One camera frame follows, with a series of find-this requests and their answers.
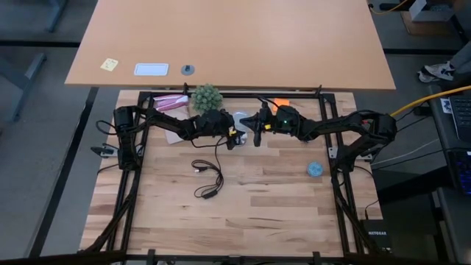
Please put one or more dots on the blue crumpled ball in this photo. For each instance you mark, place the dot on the blue crumpled ball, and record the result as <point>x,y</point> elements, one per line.
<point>315,169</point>

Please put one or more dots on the white rectangular card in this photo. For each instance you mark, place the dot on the white rectangular card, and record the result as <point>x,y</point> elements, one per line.
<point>151,69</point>

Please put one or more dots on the keyboard with blue backlight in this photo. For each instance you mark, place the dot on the keyboard with blue backlight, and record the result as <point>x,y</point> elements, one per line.
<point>461,173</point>

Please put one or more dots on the pink and white packet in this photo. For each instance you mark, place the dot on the pink and white packet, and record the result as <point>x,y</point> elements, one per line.
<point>171,102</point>

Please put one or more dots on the cardboard box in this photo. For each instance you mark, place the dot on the cardboard box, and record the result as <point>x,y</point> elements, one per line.
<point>427,18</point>

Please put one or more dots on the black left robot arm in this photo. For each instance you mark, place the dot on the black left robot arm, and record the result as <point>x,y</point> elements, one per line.
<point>162,121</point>

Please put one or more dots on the light brown desk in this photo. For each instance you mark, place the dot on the light brown desk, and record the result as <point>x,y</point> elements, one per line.
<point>228,44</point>

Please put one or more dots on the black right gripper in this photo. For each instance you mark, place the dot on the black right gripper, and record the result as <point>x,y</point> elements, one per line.
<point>285,121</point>

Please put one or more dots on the white reflector lightbulb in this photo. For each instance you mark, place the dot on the white reflector lightbulb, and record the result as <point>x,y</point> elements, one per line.
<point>243,127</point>

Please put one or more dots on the tan cardboard sheet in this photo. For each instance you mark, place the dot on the tan cardboard sheet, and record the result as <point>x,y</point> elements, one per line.
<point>173,138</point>

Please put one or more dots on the yellow sticky note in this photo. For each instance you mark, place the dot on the yellow sticky note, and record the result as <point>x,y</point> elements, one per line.
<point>109,64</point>

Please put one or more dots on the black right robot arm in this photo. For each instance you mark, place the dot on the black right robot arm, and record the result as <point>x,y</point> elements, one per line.
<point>353,125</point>

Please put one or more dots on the black Netgear network switch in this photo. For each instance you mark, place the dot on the black Netgear network switch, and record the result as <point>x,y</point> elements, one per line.
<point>377,235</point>

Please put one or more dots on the person's leg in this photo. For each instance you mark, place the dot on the person's leg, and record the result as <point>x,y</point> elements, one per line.
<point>463,59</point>

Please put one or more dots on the black keyboard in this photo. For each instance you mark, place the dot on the black keyboard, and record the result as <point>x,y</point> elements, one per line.
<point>461,117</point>

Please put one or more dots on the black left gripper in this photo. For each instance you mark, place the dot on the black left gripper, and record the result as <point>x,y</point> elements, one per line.
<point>213,125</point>

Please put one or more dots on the artificial succulent in woven pot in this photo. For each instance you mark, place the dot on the artificial succulent in woven pot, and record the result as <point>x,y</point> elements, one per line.
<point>207,98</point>

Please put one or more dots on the orange sticky note pad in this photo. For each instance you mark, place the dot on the orange sticky note pad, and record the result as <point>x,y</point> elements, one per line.
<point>282,103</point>

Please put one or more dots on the black aluminium table frame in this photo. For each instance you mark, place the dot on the black aluminium table frame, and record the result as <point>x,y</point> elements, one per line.
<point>125,206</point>

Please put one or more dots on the person's shoe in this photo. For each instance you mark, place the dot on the person's shoe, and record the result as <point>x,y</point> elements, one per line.
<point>436,71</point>

